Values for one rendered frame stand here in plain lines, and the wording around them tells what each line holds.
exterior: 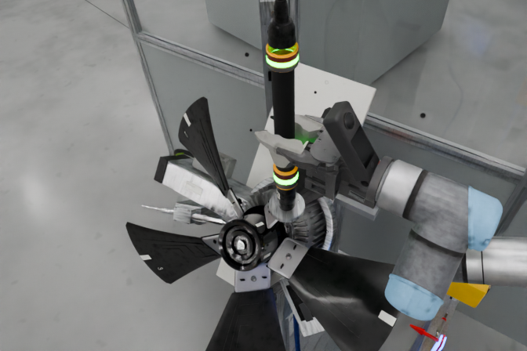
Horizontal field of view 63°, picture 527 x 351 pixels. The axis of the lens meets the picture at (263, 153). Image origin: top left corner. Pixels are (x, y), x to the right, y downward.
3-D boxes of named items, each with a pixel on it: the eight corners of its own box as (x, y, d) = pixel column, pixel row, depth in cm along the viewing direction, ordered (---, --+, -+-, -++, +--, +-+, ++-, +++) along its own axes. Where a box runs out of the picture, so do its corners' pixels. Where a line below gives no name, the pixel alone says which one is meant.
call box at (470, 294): (453, 245, 122) (463, 225, 114) (490, 262, 118) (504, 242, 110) (434, 291, 113) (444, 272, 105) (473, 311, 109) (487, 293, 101)
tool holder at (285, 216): (267, 186, 88) (265, 153, 81) (302, 184, 88) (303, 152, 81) (269, 223, 82) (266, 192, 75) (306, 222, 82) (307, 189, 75)
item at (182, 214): (178, 218, 123) (179, 205, 123) (195, 222, 121) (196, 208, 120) (172, 220, 121) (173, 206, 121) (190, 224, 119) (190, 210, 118)
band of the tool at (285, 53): (266, 56, 61) (265, 38, 59) (296, 55, 61) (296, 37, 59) (267, 75, 58) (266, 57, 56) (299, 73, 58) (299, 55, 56)
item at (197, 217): (247, 230, 113) (144, 208, 129) (247, 222, 113) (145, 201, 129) (242, 232, 111) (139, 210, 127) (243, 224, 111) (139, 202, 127)
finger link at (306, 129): (271, 136, 76) (312, 162, 71) (269, 111, 71) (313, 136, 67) (283, 127, 77) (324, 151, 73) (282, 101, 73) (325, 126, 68)
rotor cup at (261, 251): (232, 245, 112) (203, 259, 100) (249, 195, 109) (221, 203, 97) (280, 273, 106) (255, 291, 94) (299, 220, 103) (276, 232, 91)
